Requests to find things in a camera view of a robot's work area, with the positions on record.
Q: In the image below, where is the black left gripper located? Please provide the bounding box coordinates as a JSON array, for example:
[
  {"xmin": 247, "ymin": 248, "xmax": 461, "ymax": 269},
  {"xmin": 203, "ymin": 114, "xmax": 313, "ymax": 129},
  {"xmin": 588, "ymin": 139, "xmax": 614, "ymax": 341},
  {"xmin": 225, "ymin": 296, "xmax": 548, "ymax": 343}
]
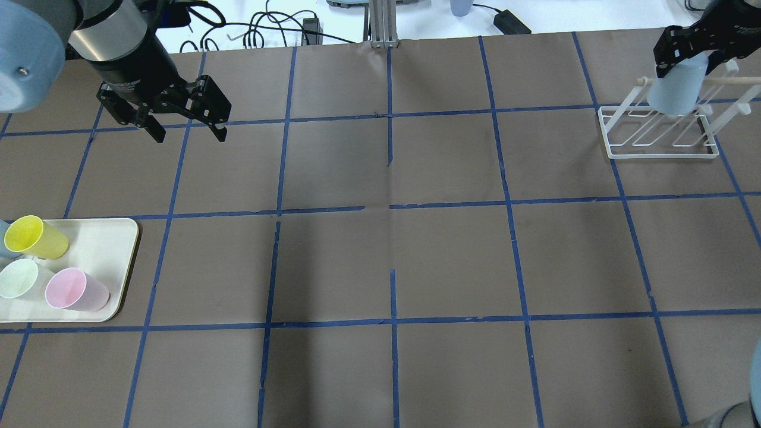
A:
[{"xmin": 95, "ymin": 36, "xmax": 232, "ymax": 144}]

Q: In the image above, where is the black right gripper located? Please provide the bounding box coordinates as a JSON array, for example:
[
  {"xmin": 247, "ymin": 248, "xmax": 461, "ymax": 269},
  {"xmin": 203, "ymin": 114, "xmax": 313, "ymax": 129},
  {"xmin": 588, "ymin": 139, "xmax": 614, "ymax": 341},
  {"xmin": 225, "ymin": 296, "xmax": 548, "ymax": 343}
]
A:
[{"xmin": 653, "ymin": 1, "xmax": 760, "ymax": 78}]

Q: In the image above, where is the light blue plastic cup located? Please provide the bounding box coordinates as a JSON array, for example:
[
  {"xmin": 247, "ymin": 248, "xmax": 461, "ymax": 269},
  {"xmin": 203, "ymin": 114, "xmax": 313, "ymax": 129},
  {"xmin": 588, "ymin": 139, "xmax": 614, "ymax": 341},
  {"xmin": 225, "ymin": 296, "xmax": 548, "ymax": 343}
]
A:
[{"xmin": 646, "ymin": 52, "xmax": 709, "ymax": 116}]

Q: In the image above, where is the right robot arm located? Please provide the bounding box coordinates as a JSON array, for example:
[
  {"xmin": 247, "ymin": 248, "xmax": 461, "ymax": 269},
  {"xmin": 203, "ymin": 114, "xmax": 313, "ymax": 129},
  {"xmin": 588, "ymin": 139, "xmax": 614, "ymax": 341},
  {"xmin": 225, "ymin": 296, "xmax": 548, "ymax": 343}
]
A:
[{"xmin": 646, "ymin": 1, "xmax": 760, "ymax": 427}]

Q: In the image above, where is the yellow plastic cup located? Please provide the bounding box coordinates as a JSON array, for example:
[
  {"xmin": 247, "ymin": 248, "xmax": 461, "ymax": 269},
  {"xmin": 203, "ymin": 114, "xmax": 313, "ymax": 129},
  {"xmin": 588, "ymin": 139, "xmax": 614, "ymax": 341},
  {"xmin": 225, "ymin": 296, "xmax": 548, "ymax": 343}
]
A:
[{"xmin": 3, "ymin": 216, "xmax": 69, "ymax": 259}]

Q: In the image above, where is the pink plastic cup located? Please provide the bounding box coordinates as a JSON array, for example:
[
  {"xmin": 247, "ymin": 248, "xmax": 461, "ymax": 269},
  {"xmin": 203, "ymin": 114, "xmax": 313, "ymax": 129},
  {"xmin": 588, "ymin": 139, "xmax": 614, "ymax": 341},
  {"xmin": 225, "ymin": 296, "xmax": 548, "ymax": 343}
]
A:
[{"xmin": 45, "ymin": 267, "xmax": 111, "ymax": 311}]

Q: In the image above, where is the pale green plastic cup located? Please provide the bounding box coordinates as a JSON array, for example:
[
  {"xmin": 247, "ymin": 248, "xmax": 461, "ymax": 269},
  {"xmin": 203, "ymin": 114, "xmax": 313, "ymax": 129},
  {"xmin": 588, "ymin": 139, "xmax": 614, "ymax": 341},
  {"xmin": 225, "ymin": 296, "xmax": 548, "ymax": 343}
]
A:
[{"xmin": 1, "ymin": 259, "xmax": 55, "ymax": 301}]

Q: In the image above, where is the cream plastic tray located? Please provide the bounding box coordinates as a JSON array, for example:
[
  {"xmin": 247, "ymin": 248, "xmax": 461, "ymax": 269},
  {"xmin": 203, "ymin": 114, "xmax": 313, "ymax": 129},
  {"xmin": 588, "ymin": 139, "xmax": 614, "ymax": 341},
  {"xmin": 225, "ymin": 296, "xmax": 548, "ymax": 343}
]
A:
[{"xmin": 1, "ymin": 218, "xmax": 140, "ymax": 323}]

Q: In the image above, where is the black power adapter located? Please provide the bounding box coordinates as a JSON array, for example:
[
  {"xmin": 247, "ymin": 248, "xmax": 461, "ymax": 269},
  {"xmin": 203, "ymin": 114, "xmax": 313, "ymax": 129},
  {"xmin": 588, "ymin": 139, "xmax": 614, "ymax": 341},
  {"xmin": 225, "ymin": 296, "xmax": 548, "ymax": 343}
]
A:
[{"xmin": 493, "ymin": 9, "xmax": 533, "ymax": 35}]

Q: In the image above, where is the white wire cup rack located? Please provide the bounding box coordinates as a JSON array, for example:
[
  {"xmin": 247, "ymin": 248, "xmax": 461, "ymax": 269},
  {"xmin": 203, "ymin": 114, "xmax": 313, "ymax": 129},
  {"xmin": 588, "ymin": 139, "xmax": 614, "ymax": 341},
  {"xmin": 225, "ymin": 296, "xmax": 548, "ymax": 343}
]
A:
[{"xmin": 597, "ymin": 77, "xmax": 759, "ymax": 159}]

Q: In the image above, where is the aluminium frame post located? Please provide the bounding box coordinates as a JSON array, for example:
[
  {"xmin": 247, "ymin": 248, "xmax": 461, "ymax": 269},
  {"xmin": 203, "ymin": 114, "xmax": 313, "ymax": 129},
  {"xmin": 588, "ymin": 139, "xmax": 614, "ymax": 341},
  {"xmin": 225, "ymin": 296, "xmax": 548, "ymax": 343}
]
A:
[{"xmin": 367, "ymin": 1, "xmax": 399, "ymax": 49}]

